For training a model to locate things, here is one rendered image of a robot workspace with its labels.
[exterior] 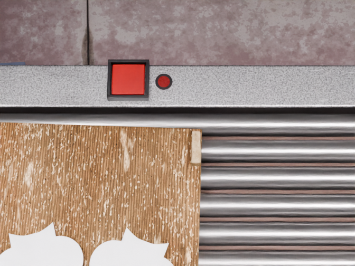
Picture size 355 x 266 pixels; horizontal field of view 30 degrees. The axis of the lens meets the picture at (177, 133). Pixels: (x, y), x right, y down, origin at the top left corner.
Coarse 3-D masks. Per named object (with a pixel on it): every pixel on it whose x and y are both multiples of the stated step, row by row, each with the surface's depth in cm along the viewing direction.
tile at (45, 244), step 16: (16, 240) 111; (32, 240) 111; (48, 240) 111; (64, 240) 111; (0, 256) 110; (16, 256) 110; (32, 256) 110; (48, 256) 110; (64, 256) 110; (80, 256) 110
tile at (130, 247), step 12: (132, 240) 111; (96, 252) 111; (108, 252) 111; (120, 252) 111; (132, 252) 111; (144, 252) 111; (156, 252) 111; (96, 264) 110; (108, 264) 110; (120, 264) 110; (132, 264) 110; (144, 264) 110; (156, 264) 110; (168, 264) 110
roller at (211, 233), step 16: (208, 224) 115; (224, 224) 115; (240, 224) 115; (256, 224) 115; (272, 224) 115; (288, 224) 115; (304, 224) 115; (320, 224) 115; (336, 224) 115; (352, 224) 115; (208, 240) 114; (224, 240) 114; (240, 240) 114; (256, 240) 114; (272, 240) 114; (288, 240) 114; (304, 240) 114; (320, 240) 114; (336, 240) 114; (352, 240) 114
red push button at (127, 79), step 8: (120, 64) 122; (128, 64) 122; (136, 64) 122; (112, 72) 122; (120, 72) 122; (128, 72) 122; (136, 72) 122; (144, 72) 122; (112, 80) 122; (120, 80) 121; (128, 80) 121; (136, 80) 121; (144, 80) 122; (112, 88) 121; (120, 88) 121; (128, 88) 121; (136, 88) 121; (144, 88) 121
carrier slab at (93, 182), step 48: (0, 144) 117; (48, 144) 117; (96, 144) 117; (144, 144) 117; (0, 192) 115; (48, 192) 115; (96, 192) 115; (144, 192) 115; (192, 192) 115; (0, 240) 112; (96, 240) 112; (144, 240) 112; (192, 240) 112
